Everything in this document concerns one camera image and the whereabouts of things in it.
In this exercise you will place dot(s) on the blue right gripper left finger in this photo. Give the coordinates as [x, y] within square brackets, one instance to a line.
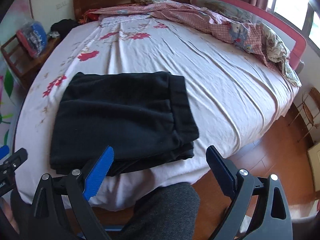
[97, 173]

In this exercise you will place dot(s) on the red pillow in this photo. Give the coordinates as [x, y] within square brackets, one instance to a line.
[92, 17]

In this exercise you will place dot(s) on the dark navy sport pants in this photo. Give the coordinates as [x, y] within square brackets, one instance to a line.
[145, 117]

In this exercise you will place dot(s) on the red patterned quilt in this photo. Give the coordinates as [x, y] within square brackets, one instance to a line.
[254, 38]

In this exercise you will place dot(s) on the metal frame chair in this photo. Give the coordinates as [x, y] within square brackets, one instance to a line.
[312, 95]

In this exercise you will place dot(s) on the bed with floral sheet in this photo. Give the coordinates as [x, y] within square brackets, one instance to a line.
[233, 96]

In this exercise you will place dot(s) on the floral wardrobe sliding door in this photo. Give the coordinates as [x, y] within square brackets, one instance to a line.
[11, 91]

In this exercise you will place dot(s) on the grey trouser leg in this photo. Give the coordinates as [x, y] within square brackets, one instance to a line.
[165, 213]

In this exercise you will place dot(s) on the left hand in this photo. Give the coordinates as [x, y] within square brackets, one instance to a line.
[8, 213]

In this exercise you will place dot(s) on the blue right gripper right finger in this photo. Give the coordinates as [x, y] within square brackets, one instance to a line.
[224, 171]

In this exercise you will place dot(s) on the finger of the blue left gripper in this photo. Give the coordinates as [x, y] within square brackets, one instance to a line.
[4, 151]

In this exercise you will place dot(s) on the black clothes pile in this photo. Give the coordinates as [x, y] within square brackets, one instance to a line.
[63, 27]

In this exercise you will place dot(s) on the wooden chair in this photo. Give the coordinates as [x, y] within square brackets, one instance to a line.
[21, 63]

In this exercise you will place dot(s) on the plastic bag with clothes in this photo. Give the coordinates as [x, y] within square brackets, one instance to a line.
[33, 37]

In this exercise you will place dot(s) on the wall power socket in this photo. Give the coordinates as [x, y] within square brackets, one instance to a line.
[61, 5]

